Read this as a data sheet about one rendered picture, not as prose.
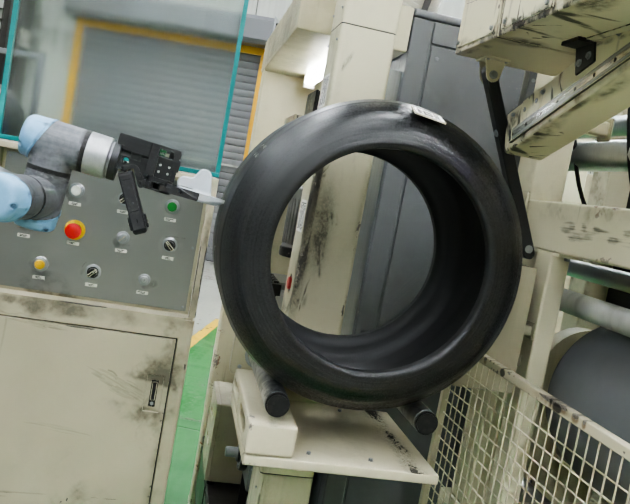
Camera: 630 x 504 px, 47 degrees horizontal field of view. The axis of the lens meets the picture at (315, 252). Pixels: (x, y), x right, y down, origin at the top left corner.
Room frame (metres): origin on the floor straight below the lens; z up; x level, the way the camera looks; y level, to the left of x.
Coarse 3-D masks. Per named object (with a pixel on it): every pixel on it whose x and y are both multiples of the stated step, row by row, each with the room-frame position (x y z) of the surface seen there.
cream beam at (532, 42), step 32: (480, 0) 1.55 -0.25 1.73; (512, 0) 1.38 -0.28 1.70; (544, 0) 1.25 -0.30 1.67; (576, 0) 1.15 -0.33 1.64; (608, 0) 1.10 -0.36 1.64; (480, 32) 1.51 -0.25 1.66; (512, 32) 1.38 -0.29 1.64; (544, 32) 1.34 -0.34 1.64; (576, 32) 1.30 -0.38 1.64; (608, 32) 1.26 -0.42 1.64; (512, 64) 1.65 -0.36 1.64; (544, 64) 1.59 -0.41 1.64
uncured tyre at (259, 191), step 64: (320, 128) 1.25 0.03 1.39; (384, 128) 1.26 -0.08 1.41; (448, 128) 1.30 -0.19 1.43; (256, 192) 1.23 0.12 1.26; (448, 192) 1.57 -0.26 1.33; (256, 256) 1.22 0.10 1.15; (448, 256) 1.58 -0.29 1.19; (512, 256) 1.31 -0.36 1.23; (256, 320) 1.23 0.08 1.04; (448, 320) 1.54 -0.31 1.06; (320, 384) 1.25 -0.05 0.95; (384, 384) 1.27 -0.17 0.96; (448, 384) 1.33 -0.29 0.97
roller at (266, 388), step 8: (256, 368) 1.43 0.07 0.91; (256, 376) 1.40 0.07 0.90; (264, 376) 1.35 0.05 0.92; (264, 384) 1.31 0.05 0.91; (272, 384) 1.29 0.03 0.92; (280, 384) 1.30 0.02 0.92; (264, 392) 1.28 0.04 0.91; (272, 392) 1.25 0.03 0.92; (280, 392) 1.25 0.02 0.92; (264, 400) 1.25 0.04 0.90; (272, 400) 1.24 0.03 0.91; (280, 400) 1.24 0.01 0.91; (288, 400) 1.25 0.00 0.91; (272, 408) 1.24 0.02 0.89; (280, 408) 1.24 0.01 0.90; (288, 408) 1.25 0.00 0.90; (280, 416) 1.24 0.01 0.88
